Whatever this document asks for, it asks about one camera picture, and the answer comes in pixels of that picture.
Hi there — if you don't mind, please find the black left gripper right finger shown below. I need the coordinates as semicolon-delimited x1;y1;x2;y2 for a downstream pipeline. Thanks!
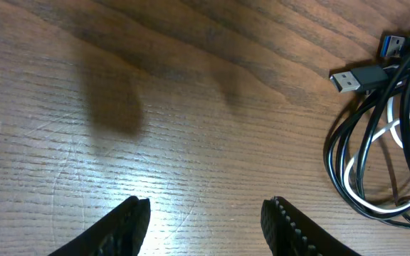
261;196;357;256

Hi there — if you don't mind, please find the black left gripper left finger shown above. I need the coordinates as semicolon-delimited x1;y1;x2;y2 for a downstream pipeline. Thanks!
50;196;151;256

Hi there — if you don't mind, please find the black USB cable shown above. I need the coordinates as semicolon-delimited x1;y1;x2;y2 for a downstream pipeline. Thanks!
322;26;410;235

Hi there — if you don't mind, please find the white USB cable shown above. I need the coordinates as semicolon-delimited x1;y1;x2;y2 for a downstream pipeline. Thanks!
327;24;410;215

